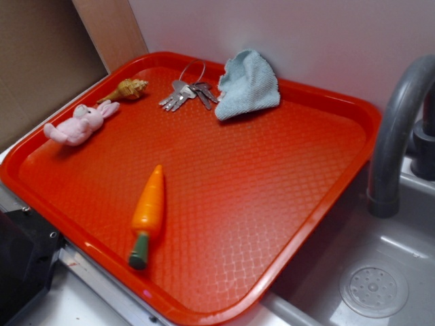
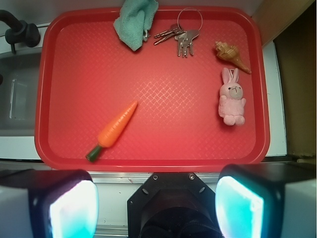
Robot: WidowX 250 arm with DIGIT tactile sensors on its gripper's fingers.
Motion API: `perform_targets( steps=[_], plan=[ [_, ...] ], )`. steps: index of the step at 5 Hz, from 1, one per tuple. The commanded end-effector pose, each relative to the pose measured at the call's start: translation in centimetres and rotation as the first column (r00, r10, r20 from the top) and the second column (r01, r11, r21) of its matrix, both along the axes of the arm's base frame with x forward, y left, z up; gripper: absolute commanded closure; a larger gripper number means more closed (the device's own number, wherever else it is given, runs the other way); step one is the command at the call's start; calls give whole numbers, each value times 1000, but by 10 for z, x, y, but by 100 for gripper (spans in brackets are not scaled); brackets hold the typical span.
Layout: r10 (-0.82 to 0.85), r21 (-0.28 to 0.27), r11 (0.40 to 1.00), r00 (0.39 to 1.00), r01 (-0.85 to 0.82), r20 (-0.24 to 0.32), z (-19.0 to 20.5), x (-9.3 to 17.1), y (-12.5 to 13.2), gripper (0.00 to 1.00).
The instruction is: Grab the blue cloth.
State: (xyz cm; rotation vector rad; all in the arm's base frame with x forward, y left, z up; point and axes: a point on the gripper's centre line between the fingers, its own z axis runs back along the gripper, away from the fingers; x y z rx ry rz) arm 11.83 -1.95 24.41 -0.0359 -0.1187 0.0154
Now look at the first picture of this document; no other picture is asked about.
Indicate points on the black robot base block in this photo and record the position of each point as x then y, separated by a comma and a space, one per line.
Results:
30, 248

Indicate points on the light blue cloth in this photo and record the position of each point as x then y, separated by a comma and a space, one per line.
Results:
248, 84

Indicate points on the red plastic tray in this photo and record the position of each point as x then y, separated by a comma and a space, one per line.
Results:
241, 196

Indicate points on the bunch of silver keys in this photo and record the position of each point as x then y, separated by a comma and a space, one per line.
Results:
183, 91

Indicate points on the orange toy carrot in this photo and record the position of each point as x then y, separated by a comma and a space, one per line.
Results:
148, 218

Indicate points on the tan seashell toy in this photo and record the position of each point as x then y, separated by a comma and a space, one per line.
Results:
128, 89

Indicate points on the pink plush bunny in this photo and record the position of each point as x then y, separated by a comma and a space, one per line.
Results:
79, 128

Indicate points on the grey toy faucet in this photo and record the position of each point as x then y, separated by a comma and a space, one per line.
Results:
408, 119

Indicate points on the grey toy sink basin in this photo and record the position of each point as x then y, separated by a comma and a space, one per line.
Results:
307, 291

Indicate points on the round sink drain cover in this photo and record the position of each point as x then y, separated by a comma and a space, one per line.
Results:
373, 288

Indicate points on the brown cardboard panel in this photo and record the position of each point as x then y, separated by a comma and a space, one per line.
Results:
51, 51

